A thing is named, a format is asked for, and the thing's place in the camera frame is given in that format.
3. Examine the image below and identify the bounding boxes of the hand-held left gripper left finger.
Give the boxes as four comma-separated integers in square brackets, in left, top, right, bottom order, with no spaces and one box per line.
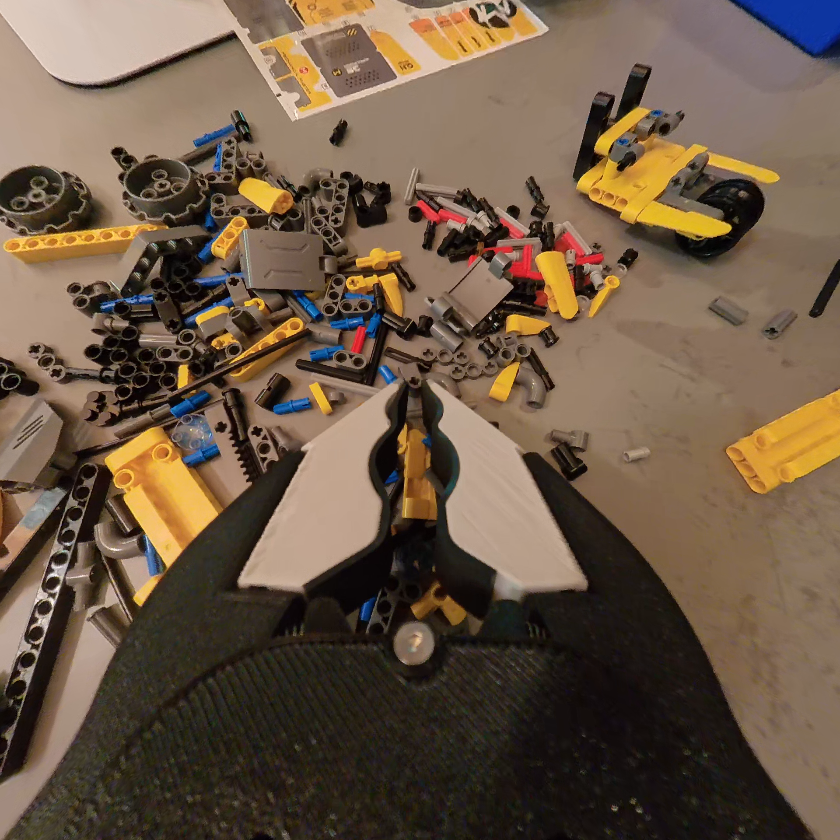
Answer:
[238,382,412,608]

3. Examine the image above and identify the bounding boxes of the dark grey slotted panel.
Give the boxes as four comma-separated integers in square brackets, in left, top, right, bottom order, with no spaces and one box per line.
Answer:
[0,400,64,484]

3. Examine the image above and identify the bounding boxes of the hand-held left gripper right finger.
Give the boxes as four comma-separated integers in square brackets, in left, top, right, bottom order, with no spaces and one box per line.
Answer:
[420,381,589,619]

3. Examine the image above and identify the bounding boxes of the long black holed beam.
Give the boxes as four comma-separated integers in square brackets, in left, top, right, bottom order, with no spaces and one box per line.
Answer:
[0,462,112,782]

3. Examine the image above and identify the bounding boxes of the yellow toy vehicle assembly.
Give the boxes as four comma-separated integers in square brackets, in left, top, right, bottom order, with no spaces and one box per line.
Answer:
[573,63,781,258]

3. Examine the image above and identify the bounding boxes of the yellow toy panel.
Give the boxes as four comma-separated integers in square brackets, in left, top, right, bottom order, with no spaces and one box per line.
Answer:
[725,390,840,494]

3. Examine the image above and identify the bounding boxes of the pile of mixed toy bricks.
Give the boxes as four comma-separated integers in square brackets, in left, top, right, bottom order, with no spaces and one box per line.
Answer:
[0,110,421,657]

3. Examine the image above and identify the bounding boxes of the sticker sheet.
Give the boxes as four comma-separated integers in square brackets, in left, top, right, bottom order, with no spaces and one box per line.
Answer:
[223,0,549,122]

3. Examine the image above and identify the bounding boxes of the long yellow holed beam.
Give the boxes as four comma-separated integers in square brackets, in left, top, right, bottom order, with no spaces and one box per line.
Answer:
[3,223,165,265]

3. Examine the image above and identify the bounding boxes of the dark grey wheel hub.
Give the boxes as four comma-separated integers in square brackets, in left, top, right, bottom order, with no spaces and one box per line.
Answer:
[0,164,93,236]
[118,156,212,225]

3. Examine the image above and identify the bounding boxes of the large yellow curved panel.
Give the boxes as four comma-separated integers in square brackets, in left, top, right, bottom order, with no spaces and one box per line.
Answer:
[105,427,224,572]

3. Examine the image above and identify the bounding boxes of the dark grey ribbed plate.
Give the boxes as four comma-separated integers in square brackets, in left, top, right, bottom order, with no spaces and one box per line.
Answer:
[238,228,326,290]

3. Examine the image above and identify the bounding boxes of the blue board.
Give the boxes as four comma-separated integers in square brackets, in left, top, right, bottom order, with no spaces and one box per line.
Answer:
[728,0,840,56]

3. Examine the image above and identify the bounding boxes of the black axle rod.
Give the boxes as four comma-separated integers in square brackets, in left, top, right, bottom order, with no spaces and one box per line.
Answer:
[808,259,840,319]

